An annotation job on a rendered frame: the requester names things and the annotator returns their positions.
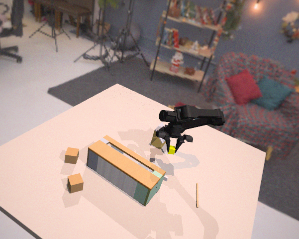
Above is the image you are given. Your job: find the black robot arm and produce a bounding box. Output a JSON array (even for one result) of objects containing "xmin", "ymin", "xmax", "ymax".
[{"xmin": 159, "ymin": 105, "xmax": 225, "ymax": 133}]

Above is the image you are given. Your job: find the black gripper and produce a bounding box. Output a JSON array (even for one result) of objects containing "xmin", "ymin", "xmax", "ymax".
[{"xmin": 156, "ymin": 122, "xmax": 193, "ymax": 153}]

